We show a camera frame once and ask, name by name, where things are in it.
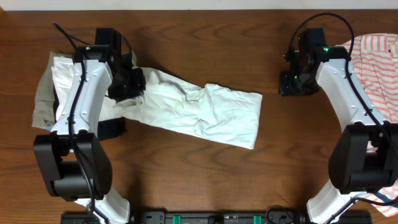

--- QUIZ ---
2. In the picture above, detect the white t-shirt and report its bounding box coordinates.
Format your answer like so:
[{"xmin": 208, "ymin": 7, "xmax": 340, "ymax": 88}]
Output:
[{"xmin": 114, "ymin": 67, "xmax": 262, "ymax": 149}]

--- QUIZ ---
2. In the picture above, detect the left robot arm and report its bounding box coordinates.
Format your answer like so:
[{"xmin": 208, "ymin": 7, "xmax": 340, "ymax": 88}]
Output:
[{"xmin": 34, "ymin": 45, "xmax": 145, "ymax": 223}]

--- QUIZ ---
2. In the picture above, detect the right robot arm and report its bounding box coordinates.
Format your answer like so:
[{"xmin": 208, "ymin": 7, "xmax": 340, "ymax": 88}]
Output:
[{"xmin": 279, "ymin": 46, "xmax": 397, "ymax": 223}]

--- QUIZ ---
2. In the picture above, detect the folded black garment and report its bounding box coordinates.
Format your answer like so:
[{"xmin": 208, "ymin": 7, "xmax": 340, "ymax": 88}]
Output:
[{"xmin": 53, "ymin": 87, "xmax": 126, "ymax": 141}]

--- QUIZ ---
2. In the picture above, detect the folded white shirt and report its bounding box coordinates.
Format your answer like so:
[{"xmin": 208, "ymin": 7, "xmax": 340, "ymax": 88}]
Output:
[{"xmin": 52, "ymin": 56, "xmax": 121, "ymax": 121}]

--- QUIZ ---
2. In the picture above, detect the red white striped shirt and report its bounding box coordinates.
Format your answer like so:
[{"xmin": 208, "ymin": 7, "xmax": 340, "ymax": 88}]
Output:
[{"xmin": 338, "ymin": 33, "xmax": 398, "ymax": 218}]

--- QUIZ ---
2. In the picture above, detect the folded olive garment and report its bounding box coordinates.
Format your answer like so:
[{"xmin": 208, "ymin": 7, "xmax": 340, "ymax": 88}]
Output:
[{"xmin": 32, "ymin": 52, "xmax": 72, "ymax": 129}]

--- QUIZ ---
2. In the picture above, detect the light blue folded garment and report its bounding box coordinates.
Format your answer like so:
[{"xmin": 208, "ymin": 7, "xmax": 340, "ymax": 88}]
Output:
[{"xmin": 43, "ymin": 124, "xmax": 54, "ymax": 132}]

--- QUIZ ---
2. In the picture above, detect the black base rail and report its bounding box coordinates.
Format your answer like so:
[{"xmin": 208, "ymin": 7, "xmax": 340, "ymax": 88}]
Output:
[{"xmin": 60, "ymin": 207, "xmax": 373, "ymax": 224}]

